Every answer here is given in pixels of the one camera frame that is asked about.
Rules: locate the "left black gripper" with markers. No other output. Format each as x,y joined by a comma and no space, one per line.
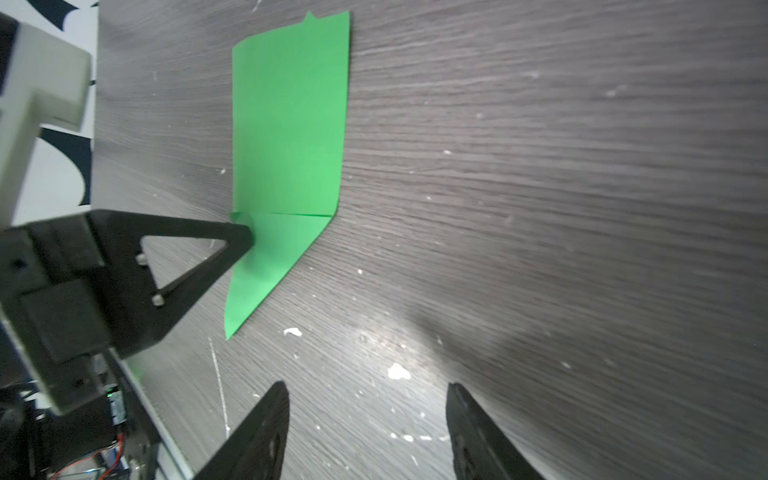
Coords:
75,287

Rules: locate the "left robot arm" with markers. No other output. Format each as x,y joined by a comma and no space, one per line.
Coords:
34,440

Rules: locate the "green square paper sheet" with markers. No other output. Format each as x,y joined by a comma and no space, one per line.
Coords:
289,109

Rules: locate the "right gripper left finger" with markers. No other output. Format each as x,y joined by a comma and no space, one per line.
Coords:
255,450

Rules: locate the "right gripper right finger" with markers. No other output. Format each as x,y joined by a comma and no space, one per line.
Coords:
481,451

